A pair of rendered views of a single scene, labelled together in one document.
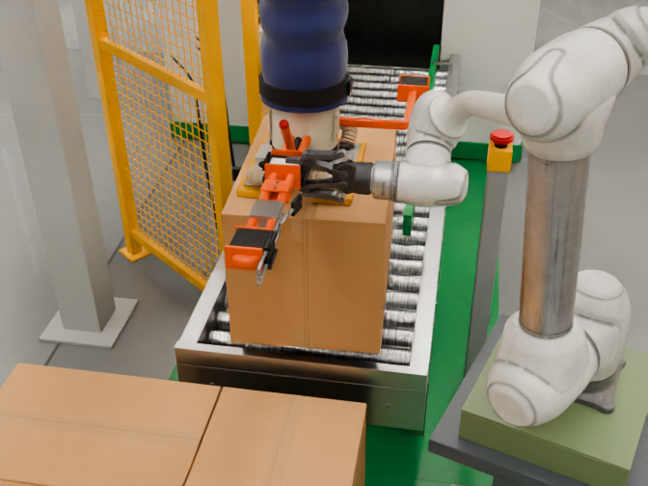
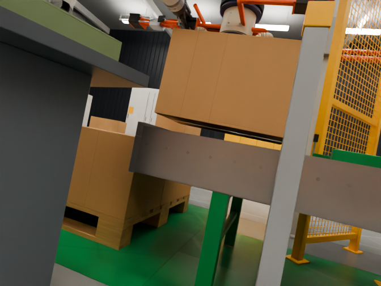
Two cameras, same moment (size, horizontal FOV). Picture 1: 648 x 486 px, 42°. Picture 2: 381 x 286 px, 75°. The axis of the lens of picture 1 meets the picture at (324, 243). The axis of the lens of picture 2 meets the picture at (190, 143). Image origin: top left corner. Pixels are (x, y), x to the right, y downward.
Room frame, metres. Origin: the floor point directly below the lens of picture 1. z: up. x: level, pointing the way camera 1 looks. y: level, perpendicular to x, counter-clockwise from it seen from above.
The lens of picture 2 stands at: (2.01, -1.24, 0.55)
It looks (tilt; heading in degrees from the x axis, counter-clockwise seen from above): 1 degrees up; 98
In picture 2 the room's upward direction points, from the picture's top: 11 degrees clockwise
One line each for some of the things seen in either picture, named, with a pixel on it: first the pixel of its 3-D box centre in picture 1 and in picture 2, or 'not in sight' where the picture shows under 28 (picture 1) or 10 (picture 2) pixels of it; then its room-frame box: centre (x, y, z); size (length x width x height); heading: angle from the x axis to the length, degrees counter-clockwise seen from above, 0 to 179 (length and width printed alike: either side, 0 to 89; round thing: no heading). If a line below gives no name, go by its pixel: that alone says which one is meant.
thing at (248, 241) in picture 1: (249, 248); (138, 21); (1.36, 0.15, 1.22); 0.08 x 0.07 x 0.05; 171
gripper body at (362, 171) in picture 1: (352, 176); (180, 9); (1.66, -0.07, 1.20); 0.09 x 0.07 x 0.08; 80
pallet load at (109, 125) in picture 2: not in sight; (110, 133); (-1.99, 6.91, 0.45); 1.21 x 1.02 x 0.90; 171
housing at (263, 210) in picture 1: (266, 217); (157, 24); (1.49, 0.12, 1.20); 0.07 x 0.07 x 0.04; 81
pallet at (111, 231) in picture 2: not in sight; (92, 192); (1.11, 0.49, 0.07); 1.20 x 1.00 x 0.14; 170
